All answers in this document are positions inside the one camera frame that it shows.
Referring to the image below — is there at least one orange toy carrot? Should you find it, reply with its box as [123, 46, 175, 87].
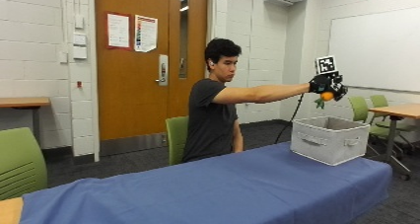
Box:
[313, 91, 337, 111]

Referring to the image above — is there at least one green chair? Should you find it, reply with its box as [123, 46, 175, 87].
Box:
[369, 94, 419, 159]
[0, 126, 50, 201]
[164, 115, 191, 167]
[349, 96, 386, 156]

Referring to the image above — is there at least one white marker cube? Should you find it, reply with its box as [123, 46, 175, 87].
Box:
[316, 55, 340, 76]

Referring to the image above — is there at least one grey fabric storage bin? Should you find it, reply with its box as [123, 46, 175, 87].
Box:
[289, 115, 371, 167]

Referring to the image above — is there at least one wooden side table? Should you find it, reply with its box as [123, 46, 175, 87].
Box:
[367, 103, 420, 182]
[0, 97, 54, 145]

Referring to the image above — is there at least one whiteboard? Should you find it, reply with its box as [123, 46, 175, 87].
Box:
[329, 7, 420, 94]

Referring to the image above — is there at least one the person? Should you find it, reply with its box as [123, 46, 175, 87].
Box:
[181, 37, 350, 164]

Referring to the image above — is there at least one blue tablecloth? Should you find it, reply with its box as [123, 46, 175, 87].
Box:
[19, 141, 394, 224]

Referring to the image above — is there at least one wooden door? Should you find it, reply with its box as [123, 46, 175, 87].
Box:
[94, 0, 211, 142]

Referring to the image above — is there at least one colourful paper poster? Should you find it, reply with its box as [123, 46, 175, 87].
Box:
[135, 14, 159, 53]

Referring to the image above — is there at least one white paper notice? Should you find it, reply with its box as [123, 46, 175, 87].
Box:
[107, 12, 132, 50]

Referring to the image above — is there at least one black glove cable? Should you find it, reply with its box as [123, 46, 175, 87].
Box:
[273, 93, 306, 145]

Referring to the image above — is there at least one metal door handle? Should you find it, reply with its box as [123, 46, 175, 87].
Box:
[155, 53, 169, 87]

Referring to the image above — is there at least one white wall switch box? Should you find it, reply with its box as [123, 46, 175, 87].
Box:
[72, 33, 88, 47]
[74, 14, 86, 30]
[72, 45, 88, 60]

